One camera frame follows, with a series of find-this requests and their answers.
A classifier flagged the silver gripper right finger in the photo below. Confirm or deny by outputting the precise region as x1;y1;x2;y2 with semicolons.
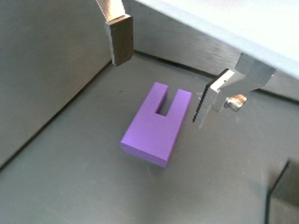
192;53;276;128

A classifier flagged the purple double-square block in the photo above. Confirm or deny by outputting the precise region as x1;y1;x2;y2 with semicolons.
120;82;192;167

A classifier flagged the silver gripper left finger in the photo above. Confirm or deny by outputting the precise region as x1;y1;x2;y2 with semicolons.
96;0;133;67

